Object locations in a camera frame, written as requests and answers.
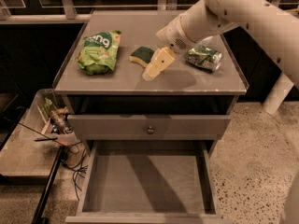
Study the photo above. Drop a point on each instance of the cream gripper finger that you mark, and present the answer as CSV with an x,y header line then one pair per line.
x,y
152,71
157,58

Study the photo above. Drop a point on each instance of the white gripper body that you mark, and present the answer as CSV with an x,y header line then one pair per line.
x,y
171,35

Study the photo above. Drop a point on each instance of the green and yellow sponge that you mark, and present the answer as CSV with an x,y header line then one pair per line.
x,y
141,56

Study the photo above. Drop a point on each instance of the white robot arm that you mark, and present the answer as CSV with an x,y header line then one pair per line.
x,y
273,29

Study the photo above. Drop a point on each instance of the grey drawer cabinet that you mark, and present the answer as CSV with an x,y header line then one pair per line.
x,y
180,89

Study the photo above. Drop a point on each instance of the round metal drawer knob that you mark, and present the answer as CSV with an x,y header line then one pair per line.
x,y
150,130

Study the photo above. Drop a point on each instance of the grey upper drawer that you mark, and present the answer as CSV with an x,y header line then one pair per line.
x,y
134,127

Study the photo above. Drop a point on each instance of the open grey middle drawer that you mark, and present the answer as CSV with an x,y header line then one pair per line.
x,y
147,182

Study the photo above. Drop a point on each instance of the metal window railing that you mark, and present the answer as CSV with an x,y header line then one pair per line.
x,y
79,11

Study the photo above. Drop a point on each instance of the crushed green soda can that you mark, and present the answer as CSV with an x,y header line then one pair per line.
x,y
204,58

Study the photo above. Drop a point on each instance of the green chip bag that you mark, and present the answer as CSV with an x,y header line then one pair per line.
x,y
99,52

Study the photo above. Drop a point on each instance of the white diagonal pole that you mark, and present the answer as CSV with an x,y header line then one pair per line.
x,y
277,95

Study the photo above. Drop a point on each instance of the brown bottle in bin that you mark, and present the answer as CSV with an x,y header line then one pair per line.
x,y
58,117

